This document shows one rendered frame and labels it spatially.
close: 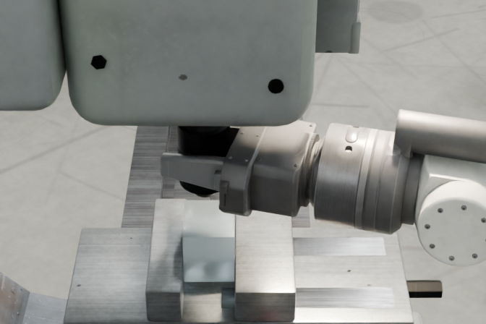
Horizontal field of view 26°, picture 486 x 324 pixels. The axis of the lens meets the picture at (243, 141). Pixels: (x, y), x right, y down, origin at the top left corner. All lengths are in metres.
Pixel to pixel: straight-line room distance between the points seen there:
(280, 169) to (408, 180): 0.11
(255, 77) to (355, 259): 0.40
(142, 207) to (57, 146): 1.83
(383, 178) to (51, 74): 0.28
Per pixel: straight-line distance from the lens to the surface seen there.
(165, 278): 1.05
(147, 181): 1.36
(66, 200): 2.92
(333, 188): 0.88
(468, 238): 0.86
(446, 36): 3.72
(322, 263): 1.13
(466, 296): 2.65
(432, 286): 1.14
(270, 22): 0.76
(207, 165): 0.91
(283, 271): 1.05
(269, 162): 0.89
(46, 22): 0.76
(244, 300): 1.04
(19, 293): 1.28
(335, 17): 0.85
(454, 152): 0.88
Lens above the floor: 1.77
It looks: 35 degrees down
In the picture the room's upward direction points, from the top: straight up
